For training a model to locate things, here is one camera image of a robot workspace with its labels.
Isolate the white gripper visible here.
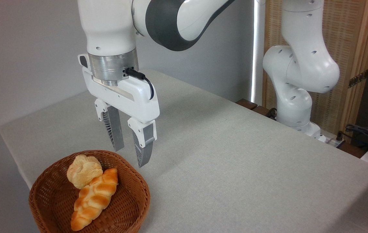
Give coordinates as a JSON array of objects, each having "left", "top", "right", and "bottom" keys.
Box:
[{"left": 78, "top": 53, "right": 160, "bottom": 168}]

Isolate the pale round bread roll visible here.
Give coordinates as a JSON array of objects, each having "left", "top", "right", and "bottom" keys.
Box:
[{"left": 67, "top": 155, "right": 103, "bottom": 189}]

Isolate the golden braided bread loaf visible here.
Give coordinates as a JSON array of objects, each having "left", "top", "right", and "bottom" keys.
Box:
[{"left": 71, "top": 168, "right": 119, "bottom": 231}]

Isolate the brown wicker basket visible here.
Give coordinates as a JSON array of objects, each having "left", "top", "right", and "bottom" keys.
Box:
[{"left": 28, "top": 150, "right": 151, "bottom": 233}]

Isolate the white vertical pole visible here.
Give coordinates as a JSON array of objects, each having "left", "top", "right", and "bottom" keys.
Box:
[{"left": 250, "top": 0, "right": 266, "bottom": 105}]

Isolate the woven bamboo folding screen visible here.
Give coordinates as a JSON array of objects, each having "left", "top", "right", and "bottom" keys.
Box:
[{"left": 263, "top": 0, "right": 368, "bottom": 139}]

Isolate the black metal hinge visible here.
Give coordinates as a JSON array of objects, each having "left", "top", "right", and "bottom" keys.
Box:
[{"left": 348, "top": 69, "right": 368, "bottom": 88}]

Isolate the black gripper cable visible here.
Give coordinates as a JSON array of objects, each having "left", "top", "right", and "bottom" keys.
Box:
[{"left": 124, "top": 67, "right": 155, "bottom": 100}]

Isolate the black cable bundle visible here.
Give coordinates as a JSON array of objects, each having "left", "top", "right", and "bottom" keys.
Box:
[{"left": 345, "top": 125, "right": 368, "bottom": 152}]

